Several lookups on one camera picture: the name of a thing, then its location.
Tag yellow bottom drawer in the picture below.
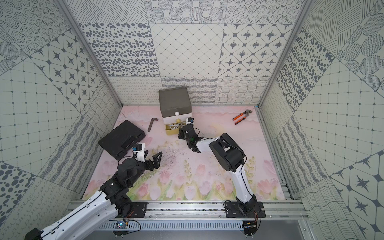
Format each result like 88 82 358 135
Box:
166 122 186 136

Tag white earphones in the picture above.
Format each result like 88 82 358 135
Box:
168 123 184 130

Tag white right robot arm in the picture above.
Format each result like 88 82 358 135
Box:
178 124 258 212

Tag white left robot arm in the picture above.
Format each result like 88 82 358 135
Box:
25 152 163 240

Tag yellow white drawer cabinet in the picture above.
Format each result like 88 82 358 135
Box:
159 87 193 125

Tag black plastic tool case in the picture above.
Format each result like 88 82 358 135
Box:
98 120 146 161

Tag dark grey hex wrench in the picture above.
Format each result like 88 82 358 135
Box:
147 118 159 132

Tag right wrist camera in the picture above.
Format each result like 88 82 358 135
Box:
186 118 194 125

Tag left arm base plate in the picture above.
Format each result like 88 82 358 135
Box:
120 202 148 219

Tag orange handled pliers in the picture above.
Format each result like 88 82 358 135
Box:
233 110 253 125

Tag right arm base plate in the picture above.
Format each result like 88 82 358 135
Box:
223 199 266 219

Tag aluminium rail frame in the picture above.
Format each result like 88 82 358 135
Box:
67 179 310 232

